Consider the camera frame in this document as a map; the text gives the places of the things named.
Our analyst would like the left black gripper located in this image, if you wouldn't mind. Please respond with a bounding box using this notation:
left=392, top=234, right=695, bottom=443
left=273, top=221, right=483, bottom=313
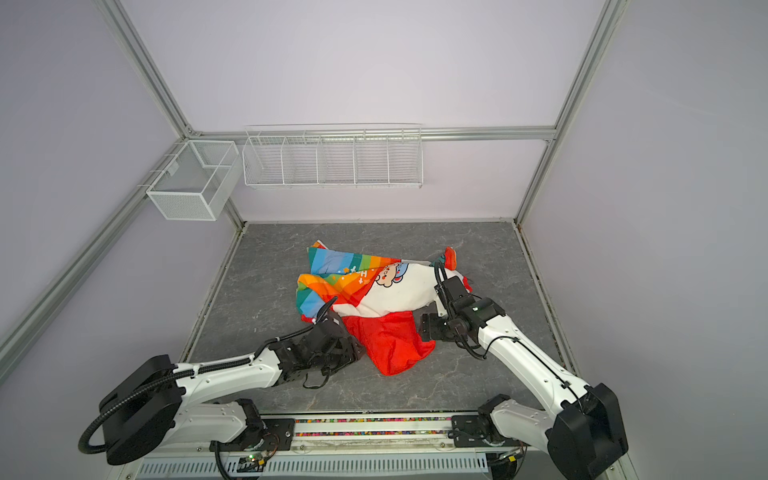
left=311, top=336, right=367, bottom=376

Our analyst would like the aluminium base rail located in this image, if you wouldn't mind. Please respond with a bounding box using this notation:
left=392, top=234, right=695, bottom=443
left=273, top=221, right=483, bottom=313
left=107, top=410, right=637, bottom=480

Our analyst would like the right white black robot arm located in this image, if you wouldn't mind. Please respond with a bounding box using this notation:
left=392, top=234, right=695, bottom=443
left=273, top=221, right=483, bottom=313
left=417, top=296, right=629, bottom=479

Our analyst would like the black corrugated cable conduit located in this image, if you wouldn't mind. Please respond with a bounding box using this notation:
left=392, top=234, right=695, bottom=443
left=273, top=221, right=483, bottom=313
left=77, top=356, right=253, bottom=455

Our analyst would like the white wire shelf basket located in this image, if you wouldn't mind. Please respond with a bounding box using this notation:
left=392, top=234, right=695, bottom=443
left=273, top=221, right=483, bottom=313
left=241, top=124, right=424, bottom=188

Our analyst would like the white mesh box basket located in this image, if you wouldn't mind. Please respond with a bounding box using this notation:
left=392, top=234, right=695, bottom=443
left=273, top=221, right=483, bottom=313
left=147, top=140, right=243, bottom=221

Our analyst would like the colourful rainbow kids jacket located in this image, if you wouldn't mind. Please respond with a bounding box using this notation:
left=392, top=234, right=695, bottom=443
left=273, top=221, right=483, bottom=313
left=296, top=242, right=445, bottom=376

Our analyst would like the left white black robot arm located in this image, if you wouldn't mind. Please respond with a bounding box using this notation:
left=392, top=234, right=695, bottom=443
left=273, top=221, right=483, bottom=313
left=77, top=317, right=364, bottom=466

